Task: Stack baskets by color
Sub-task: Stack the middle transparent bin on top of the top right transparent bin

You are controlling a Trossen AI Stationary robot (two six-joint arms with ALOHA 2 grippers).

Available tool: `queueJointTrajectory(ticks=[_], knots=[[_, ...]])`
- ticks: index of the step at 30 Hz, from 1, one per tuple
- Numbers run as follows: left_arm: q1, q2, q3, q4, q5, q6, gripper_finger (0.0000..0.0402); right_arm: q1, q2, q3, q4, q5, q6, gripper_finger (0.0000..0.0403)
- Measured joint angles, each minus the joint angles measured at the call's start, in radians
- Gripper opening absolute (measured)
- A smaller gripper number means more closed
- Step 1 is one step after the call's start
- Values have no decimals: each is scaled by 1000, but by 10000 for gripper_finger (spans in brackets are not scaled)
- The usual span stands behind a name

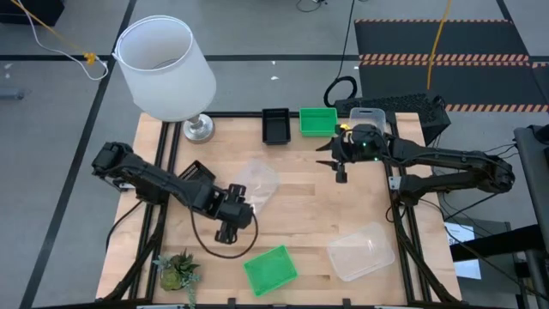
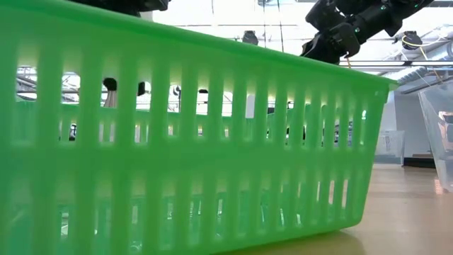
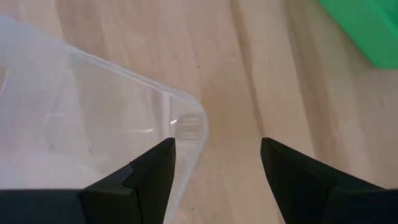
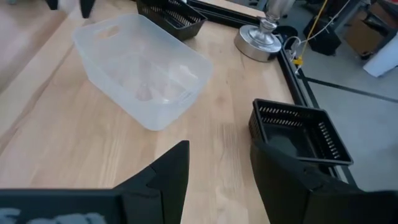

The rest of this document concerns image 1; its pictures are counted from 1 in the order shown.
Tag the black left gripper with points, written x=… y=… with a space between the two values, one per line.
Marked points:
x=236 y=214

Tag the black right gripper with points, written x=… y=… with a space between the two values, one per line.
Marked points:
x=364 y=148

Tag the clear plastic basket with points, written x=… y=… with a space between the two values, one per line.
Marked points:
x=369 y=116
x=261 y=180
x=360 y=253

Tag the green plastic slotted basket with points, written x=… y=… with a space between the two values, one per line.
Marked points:
x=317 y=122
x=270 y=270

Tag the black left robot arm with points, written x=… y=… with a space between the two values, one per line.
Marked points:
x=150 y=180

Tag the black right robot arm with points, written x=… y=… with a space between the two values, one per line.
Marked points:
x=450 y=159

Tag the small green succulent plant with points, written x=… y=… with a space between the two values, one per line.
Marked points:
x=176 y=274

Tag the black hazard-striped floor mat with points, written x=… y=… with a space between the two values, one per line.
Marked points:
x=399 y=38

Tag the white paper sheet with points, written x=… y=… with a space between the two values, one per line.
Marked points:
x=461 y=234

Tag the white shade table lamp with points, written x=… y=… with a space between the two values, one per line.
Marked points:
x=167 y=73

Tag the black metal beam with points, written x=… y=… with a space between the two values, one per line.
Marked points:
x=493 y=244

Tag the gray metal stand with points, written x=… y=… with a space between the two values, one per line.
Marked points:
x=532 y=171

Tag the small gray floor object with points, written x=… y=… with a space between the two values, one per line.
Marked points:
x=10 y=93

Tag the black floor box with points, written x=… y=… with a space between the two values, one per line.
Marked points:
x=30 y=10

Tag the black metal table frame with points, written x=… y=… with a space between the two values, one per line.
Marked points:
x=236 y=114

